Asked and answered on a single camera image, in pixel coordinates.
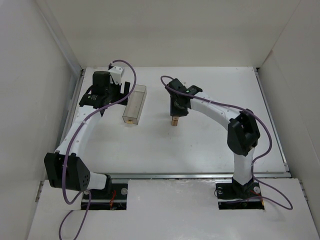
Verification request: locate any dark striped wood block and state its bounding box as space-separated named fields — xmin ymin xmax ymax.
xmin=171 ymin=120 xmax=178 ymax=127

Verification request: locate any clear plastic drawer box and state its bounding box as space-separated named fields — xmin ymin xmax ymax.
xmin=122 ymin=84 xmax=147 ymax=125

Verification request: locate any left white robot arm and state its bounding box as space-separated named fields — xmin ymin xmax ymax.
xmin=44 ymin=66 xmax=130 ymax=192

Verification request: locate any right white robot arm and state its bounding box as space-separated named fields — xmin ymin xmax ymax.
xmin=167 ymin=78 xmax=261 ymax=199

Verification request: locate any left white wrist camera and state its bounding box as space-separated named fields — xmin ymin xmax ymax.
xmin=108 ymin=64 xmax=125 ymax=85

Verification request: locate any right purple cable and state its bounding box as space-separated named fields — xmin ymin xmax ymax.
xmin=160 ymin=75 xmax=294 ymax=210

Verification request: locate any purple cable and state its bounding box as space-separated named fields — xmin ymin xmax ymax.
xmin=58 ymin=59 xmax=137 ymax=238
xmin=160 ymin=75 xmax=294 ymax=210

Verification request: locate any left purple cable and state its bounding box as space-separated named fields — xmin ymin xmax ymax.
xmin=58 ymin=59 xmax=137 ymax=238

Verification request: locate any aluminium front rail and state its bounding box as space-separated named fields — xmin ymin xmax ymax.
xmin=108 ymin=171 xmax=292 ymax=180

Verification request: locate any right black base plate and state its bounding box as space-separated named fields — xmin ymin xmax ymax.
xmin=214 ymin=182 xmax=265 ymax=210

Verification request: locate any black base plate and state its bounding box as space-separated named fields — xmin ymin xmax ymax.
xmin=214 ymin=182 xmax=265 ymax=210
xmin=88 ymin=181 xmax=128 ymax=211

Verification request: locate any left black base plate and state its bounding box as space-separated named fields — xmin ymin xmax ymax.
xmin=88 ymin=181 xmax=128 ymax=211

